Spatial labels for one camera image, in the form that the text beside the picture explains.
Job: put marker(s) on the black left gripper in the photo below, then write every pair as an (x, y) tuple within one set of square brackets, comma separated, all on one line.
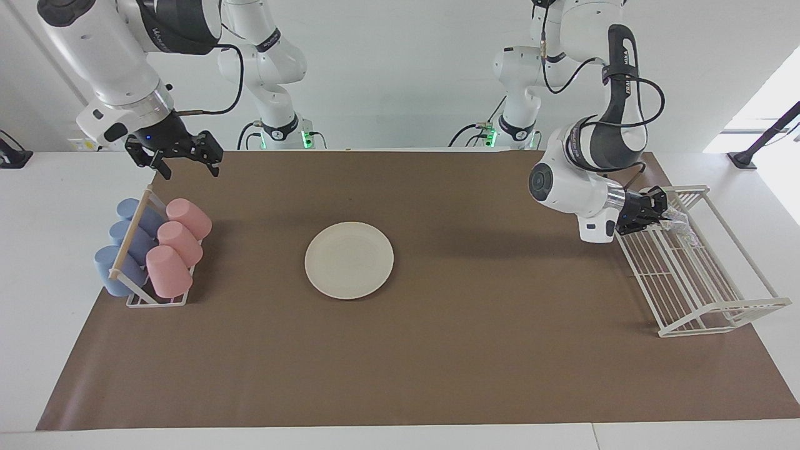
[(636, 212)]

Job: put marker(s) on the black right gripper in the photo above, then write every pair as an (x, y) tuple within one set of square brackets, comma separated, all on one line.
[(167, 132)]

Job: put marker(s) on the silver glitter sponge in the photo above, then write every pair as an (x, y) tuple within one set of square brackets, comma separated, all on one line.
[(681, 224)]

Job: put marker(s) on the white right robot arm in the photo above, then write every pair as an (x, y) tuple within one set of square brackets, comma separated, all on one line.
[(106, 56)]

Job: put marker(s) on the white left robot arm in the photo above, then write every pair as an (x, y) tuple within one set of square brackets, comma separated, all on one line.
[(581, 194)]

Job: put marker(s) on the cream round plate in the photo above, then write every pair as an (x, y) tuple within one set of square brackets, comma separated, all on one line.
[(349, 260)]

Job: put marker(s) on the pink plastic cup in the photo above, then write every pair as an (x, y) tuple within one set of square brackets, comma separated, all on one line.
[(181, 242), (169, 272), (190, 217)]

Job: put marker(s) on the blue plastic cup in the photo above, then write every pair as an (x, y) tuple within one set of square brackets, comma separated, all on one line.
[(107, 269), (139, 242), (150, 219)]

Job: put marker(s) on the white cup rack wooden rod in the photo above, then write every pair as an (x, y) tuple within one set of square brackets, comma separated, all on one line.
[(130, 232)]

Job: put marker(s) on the black angled stand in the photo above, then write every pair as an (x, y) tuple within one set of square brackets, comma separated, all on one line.
[(744, 159)]

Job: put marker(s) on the black table clamp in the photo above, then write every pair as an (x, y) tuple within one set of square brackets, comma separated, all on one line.
[(12, 157)]

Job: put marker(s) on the brown table mat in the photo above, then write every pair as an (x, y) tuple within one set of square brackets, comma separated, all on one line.
[(500, 362)]

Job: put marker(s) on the white wall power outlet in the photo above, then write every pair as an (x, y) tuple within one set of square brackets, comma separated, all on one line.
[(72, 145)]

